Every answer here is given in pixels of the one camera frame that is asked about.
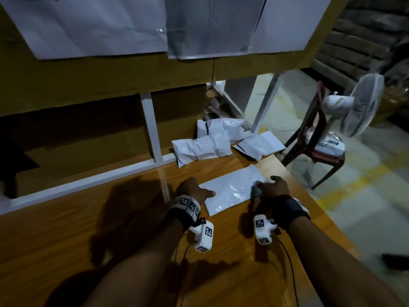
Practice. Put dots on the person's left hand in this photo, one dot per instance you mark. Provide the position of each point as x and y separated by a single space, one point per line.
192 188

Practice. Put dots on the person's right hand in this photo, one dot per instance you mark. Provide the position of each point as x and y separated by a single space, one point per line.
275 188

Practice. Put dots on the person's left forearm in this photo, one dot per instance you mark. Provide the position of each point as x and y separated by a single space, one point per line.
131 268

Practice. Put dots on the person's right forearm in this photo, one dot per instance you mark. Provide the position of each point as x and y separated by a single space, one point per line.
345 265

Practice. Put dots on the left marker wristband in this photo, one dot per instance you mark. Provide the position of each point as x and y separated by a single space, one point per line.
183 211

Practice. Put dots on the marker wristband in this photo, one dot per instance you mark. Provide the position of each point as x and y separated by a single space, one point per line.
183 211
291 211

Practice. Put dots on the right marker wristband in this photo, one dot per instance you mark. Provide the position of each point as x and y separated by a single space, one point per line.
291 211

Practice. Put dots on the brown wooden chair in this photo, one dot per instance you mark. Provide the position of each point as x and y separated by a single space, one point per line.
310 147

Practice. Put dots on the white metal shelf leg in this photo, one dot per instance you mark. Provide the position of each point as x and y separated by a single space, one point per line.
267 102
151 128

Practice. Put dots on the white standing fan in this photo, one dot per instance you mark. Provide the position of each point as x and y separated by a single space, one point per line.
364 102

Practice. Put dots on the wooden table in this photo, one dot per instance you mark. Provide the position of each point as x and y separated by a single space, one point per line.
57 239

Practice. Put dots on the white printed paper sheet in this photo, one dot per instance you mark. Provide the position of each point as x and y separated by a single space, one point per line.
291 22
214 25
83 25

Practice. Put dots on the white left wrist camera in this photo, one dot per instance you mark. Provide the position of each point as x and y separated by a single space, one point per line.
203 235

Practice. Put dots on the white metal shelf rail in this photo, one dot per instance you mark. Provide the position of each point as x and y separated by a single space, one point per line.
83 184

